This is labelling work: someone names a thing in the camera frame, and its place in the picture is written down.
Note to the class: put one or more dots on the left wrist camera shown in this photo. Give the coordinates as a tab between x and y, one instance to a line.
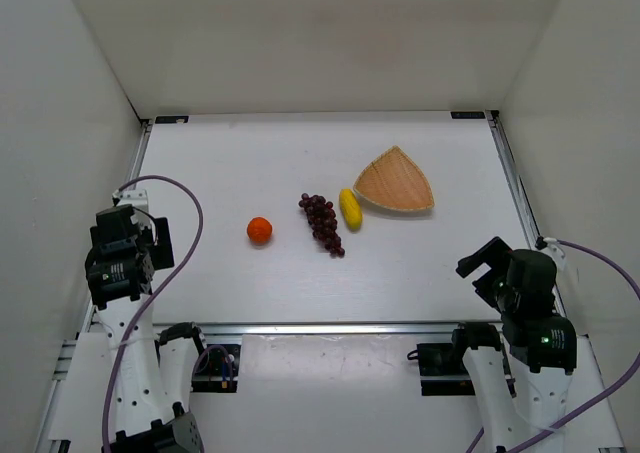
137	198

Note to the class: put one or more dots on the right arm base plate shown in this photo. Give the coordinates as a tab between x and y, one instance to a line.
441	370

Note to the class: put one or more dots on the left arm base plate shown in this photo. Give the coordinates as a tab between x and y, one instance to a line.
217	372

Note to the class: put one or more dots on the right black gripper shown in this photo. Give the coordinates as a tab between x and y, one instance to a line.
480	261

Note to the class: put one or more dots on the dark red fake grapes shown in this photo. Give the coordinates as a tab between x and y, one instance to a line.
321	218

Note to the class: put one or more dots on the orange fake fruit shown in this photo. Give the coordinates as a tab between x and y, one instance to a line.
259	230

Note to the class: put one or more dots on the yellow fake lemon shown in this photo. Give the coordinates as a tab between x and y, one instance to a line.
351	209

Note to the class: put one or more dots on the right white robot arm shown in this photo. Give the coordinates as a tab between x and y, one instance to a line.
519	372

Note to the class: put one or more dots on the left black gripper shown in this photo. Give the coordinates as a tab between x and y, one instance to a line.
161	243

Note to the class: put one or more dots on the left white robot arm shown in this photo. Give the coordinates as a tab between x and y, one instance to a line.
146	406

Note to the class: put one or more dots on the woven bamboo fruit bowl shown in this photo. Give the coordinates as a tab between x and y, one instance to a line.
393	181

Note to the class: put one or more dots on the front aluminium rail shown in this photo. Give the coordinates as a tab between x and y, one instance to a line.
237	330

